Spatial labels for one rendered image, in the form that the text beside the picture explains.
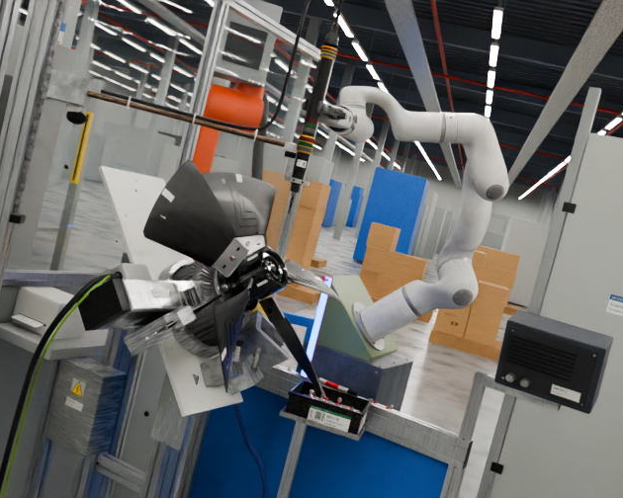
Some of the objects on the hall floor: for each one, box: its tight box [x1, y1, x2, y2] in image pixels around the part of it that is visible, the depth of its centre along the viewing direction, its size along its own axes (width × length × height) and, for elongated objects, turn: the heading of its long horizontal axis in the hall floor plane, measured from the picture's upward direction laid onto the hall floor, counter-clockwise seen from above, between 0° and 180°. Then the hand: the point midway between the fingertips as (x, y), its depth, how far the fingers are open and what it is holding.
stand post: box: [69, 327, 141, 498], centre depth 208 cm, size 4×9×115 cm, turn 79°
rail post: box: [176, 410, 211, 498], centre depth 253 cm, size 4×4×78 cm
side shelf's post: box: [23, 358, 72, 498], centre depth 221 cm, size 4×4×83 cm
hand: (314, 107), depth 198 cm, fingers closed on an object, 4 cm apart
